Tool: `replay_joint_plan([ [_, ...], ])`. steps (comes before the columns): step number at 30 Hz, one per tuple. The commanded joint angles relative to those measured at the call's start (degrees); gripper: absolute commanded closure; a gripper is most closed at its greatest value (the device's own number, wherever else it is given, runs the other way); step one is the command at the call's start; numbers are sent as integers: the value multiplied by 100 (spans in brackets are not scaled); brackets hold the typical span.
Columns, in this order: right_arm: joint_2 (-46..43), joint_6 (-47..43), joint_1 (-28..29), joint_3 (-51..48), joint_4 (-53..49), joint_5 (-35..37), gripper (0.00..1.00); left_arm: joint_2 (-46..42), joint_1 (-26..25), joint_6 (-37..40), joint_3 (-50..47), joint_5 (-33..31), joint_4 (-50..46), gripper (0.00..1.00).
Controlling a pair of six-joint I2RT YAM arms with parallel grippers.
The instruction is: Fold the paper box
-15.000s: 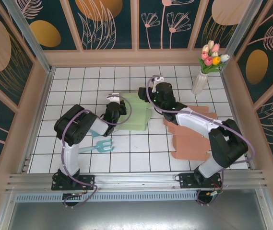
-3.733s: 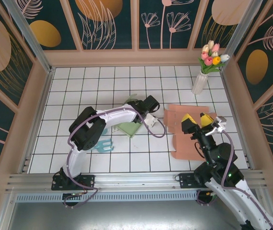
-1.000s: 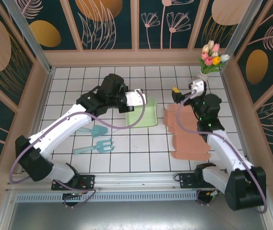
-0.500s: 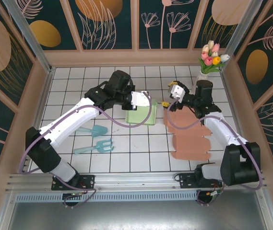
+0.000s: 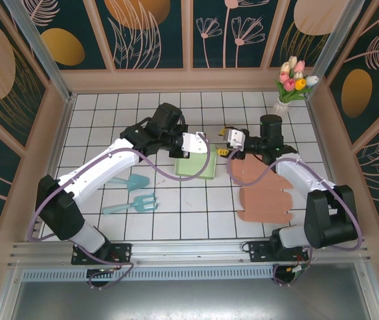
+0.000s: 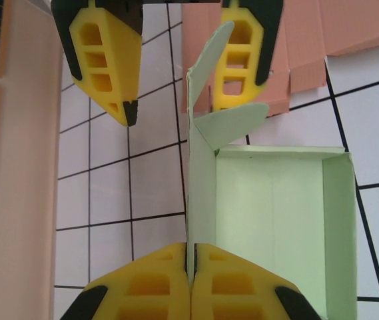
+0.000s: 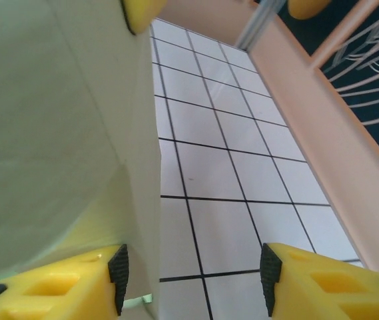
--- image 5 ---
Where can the green paper box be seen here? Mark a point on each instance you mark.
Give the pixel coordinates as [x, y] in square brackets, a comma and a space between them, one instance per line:
[189, 168]

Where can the pink paper box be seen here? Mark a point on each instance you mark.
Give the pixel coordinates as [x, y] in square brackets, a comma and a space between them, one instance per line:
[262, 200]

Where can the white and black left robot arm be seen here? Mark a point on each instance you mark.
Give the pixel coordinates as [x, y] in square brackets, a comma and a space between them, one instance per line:
[102, 163]

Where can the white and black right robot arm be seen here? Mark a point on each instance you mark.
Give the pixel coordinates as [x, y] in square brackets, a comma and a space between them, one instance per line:
[295, 173]

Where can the white ribbed vase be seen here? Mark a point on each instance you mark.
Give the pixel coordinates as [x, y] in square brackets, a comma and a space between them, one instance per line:
[279, 107]

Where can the teal toy shovel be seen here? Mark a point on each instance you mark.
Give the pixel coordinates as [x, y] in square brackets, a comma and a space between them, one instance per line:
[137, 182]

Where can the artificial tulip bouquet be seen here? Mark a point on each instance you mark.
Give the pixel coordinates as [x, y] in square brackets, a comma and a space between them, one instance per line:
[292, 81]

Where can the teal toy rake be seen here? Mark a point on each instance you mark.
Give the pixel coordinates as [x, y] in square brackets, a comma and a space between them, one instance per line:
[142, 202]

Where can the aluminium side rail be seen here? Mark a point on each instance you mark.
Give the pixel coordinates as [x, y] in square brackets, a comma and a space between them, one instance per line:
[322, 140]
[56, 160]

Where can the aluminium mounting rail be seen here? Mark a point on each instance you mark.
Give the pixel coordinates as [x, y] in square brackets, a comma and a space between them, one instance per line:
[189, 250]

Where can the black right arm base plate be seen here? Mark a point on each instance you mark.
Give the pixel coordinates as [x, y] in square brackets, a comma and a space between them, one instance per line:
[259, 251]

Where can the aluminium corner post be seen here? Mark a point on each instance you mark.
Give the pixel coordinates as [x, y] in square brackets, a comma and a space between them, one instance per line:
[37, 43]
[335, 43]

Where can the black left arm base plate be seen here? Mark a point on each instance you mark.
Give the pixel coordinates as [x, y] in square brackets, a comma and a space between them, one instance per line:
[122, 251]

